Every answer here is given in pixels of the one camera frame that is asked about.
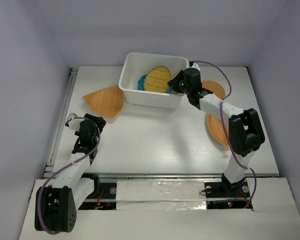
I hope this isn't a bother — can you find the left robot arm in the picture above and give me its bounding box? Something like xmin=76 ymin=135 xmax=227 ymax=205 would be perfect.
xmin=34 ymin=113 xmax=106 ymax=235

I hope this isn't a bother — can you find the orange teardrop woven tray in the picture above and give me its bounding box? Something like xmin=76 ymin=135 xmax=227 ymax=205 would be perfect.
xmin=82 ymin=85 xmax=125 ymax=118

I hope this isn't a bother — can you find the white plastic bin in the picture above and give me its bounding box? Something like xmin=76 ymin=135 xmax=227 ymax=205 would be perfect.
xmin=118 ymin=52 xmax=189 ymax=109

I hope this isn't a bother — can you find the round green-trimmed bamboo plate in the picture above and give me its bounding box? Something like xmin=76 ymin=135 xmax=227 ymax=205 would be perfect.
xmin=143 ymin=65 xmax=172 ymax=93

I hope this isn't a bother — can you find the orange leaf-shaped woven tray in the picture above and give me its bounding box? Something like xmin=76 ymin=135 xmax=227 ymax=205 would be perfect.
xmin=207 ymin=113 xmax=230 ymax=151

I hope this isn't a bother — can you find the aluminium rail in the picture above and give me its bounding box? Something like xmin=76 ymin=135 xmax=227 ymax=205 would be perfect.
xmin=43 ymin=67 xmax=79 ymax=178
xmin=41 ymin=171 xmax=281 ymax=180

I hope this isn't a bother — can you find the aluminium left rail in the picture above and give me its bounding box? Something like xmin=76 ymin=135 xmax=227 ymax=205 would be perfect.
xmin=43 ymin=67 xmax=79 ymax=178

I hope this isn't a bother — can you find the aluminium front rail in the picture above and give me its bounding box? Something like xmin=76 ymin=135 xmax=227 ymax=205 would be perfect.
xmin=41 ymin=171 xmax=281 ymax=180

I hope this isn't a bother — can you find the blue polka dot plate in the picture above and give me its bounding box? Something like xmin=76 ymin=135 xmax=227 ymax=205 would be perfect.
xmin=137 ymin=74 xmax=173 ymax=94

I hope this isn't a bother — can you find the round orange woven plate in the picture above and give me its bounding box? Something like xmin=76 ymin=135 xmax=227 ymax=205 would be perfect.
xmin=201 ymin=80 xmax=226 ymax=99

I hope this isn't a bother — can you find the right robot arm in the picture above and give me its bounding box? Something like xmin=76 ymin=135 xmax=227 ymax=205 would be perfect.
xmin=168 ymin=67 xmax=265 ymax=199

